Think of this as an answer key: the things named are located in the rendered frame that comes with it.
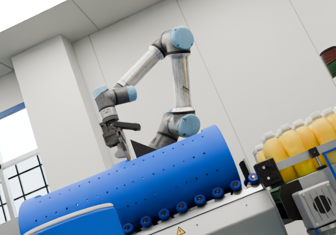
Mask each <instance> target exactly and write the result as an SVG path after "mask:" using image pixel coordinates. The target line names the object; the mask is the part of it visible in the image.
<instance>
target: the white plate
mask: <svg viewBox="0 0 336 235"><path fill-rule="evenodd" d="M109 207H114V206H113V204H111V203H105V204H100V205H96V206H92V207H89V208H85V209H82V210H79V211H76V212H73V213H70V214H67V215H65V216H62V217H59V218H57V219H54V220H52V221H49V222H47V223H44V224H42V225H40V226H38V227H36V228H34V229H32V230H30V231H28V232H26V233H25V234H24V235H32V234H34V233H36V232H38V231H40V230H43V229H45V228H47V227H50V226H52V225H55V224H57V223H60V222H62V221H65V220H68V219H71V218H73V217H76V216H79V215H82V214H85V213H89V212H92V211H96V210H99V209H104V208H109Z"/></svg>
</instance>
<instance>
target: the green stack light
mask: <svg viewBox="0 0 336 235"><path fill-rule="evenodd" d="M326 69H327V71H328V73H329V74H330V76H331V78H332V80H335V79H336V60H335V61H333V62H331V63H329V64H328V65H327V66H326Z"/></svg>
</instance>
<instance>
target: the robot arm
mask: <svg viewBox="0 0 336 235"><path fill-rule="evenodd" d="M193 44H194V36H193V34H192V32H191V31H190V30H189V29H188V28H187V27H184V26H177V27H174V28H172V29H169V30H166V31H164V32H163V33H162V34H161V35H160V36H159V37H158V38H157V39H156V40H155V41H154V42H153V43H152V44H151V45H150V46H149V50H148V51H147V52H146V53H145V54H144V55H143V56H142V58H141V59H140V60H139V61H138V62H137V63H136V64H135V65H134V66H133V67H132V68H131V69H130V70H129V71H128V72H127V73H126V74H125V75H124V76H123V77H122V78H121V79H120V80H119V81H118V82H117V83H116V84H115V85H114V86H113V87H112V88H110V89H108V87H107V86H99V87H97V88H95V89H94V90H93V92H92V94H93V98H94V101H95V103H96V106H97V109H98V112H99V114H100V117H101V120H102V121H103V122H101V123H99V125H100V127H101V129H102V132H103V134H102V136H103V139H104V142H105V144H106V146H108V147H109V148H113V147H116V146H117V151H116V152H115V154H114V156H115V157H116V158H118V159H122V158H126V159H127V161H130V160H131V155H130V151H129V148H128V145H127V142H126V137H125V135H124V133H123V129H124V130H133V131H140V130H141V125H140V124H139V123H136V122H135V123H131V122H121V121H118V120H119V117H118V113H117V111H116V108H115V106H117V105H121V104H125V103H131V102H133V101H136V100H137V97H138V95H137V90H136V88H135V87H134V86H135V85H136V84H137V83H138V82H139V81H140V80H141V79H142V78H143V77H144V76H145V75H146V74H147V73H148V72H149V71H150V70H151V69H152V68H153V67H154V66H155V65H156V63H157V62H158V61H159V60H163V59H164V58H165V57H166V56H168V57H169V58H170V60H171V72H172V85H173V97H174V109H168V110H166V111H165V113H164V115H163V118H162V120H161V123H160V125H159V128H158V131H157V133H156V135H155V137H154V138H153V139H152V140H151V142H150V143H149V144H148V147H151V148H154V149H156V150H158V149H161V148H163V147H166V146H168V145H171V144H173V143H176V142H177V141H178V138H179V137H182V138H188V137H191V136H193V135H196V134H197V133H198V132H199V130H200V126H201V123H200V120H199V118H198V117H197V116H196V111H195V109H194V108H193V107H192V100H191V87H190V74H189V61H188V57H189V56H190V55H191V47H192V45H193Z"/></svg>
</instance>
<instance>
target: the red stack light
mask: <svg viewBox="0 0 336 235"><path fill-rule="evenodd" d="M320 58H321V59H322V61H323V63H324V65H325V67H326V66H327V65H328V64H330V63H331V62H333V61H335V60H336V48H333V49H331V50H329V51H327V52H325V53H324V54H323V55H322V56H321V57H320Z"/></svg>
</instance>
